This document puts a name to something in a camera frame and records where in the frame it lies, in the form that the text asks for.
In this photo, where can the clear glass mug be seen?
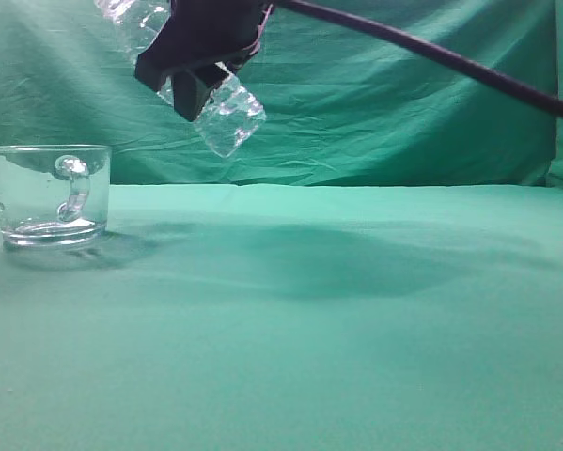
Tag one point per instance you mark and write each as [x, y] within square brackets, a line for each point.
[53, 195]

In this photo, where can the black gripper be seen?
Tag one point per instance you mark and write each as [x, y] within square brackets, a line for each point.
[196, 35]

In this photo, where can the green cloth backdrop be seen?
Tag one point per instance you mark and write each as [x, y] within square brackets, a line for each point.
[342, 109]

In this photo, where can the clear plastic water bottle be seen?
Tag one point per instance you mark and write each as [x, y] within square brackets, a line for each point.
[232, 114]

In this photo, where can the green cloth table cover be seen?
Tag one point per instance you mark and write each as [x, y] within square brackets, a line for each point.
[285, 318]

